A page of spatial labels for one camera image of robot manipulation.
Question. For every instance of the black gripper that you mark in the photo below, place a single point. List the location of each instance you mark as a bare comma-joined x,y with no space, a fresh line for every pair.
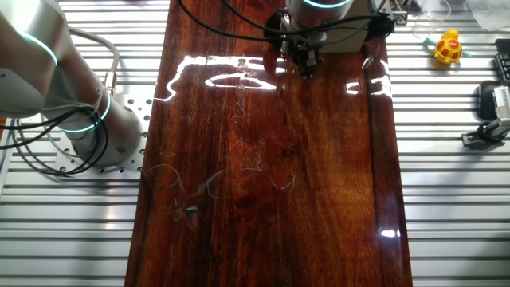
307,48

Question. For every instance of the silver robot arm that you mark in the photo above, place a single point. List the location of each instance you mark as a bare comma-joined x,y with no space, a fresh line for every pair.
119,127

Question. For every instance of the beige box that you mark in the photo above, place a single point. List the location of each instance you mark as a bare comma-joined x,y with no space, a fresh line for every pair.
346,44

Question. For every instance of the teal stick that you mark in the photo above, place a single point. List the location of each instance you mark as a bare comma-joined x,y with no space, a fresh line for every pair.
428,41

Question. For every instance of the glossy wood-grain mat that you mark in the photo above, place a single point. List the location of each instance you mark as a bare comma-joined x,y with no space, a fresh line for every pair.
259,179

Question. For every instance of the clear plastic cup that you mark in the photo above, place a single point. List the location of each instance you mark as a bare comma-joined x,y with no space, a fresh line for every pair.
430,20

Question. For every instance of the yellow duck toy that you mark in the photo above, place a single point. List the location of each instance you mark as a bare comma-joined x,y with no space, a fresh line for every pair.
448,48

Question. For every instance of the black mouse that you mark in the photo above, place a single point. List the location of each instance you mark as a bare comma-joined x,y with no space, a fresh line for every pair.
487,99

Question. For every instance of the white plastic bag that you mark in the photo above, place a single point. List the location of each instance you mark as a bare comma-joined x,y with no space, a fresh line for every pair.
490,12

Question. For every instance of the black keyboard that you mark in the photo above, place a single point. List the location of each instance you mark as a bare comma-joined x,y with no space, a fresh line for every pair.
503,60

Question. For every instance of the metal corner bracket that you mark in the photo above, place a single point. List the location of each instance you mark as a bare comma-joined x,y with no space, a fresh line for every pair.
400,17

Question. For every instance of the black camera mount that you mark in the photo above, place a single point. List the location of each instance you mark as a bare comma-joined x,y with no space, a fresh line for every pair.
476,139

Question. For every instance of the silver perforated base plate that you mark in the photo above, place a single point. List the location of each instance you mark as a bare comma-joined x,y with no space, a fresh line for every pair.
133,159

